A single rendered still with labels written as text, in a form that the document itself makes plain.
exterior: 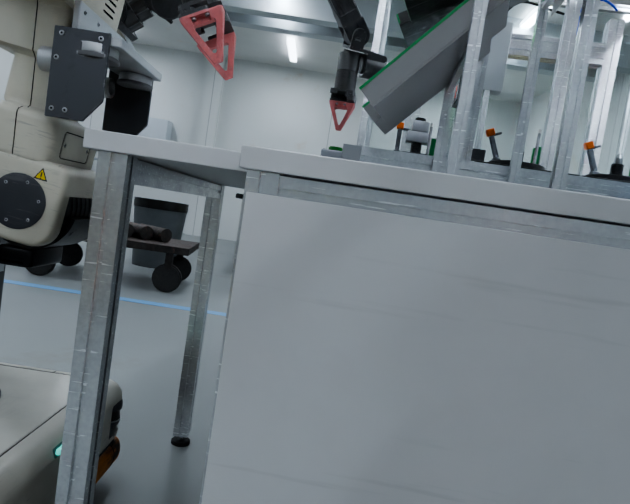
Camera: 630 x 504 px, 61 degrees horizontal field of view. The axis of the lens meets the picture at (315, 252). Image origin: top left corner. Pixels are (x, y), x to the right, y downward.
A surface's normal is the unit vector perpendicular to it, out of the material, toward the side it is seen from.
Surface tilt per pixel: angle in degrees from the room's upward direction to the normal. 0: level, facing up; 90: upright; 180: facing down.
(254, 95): 90
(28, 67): 90
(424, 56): 90
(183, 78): 90
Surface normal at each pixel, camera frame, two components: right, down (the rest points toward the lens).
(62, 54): 0.00, 0.07
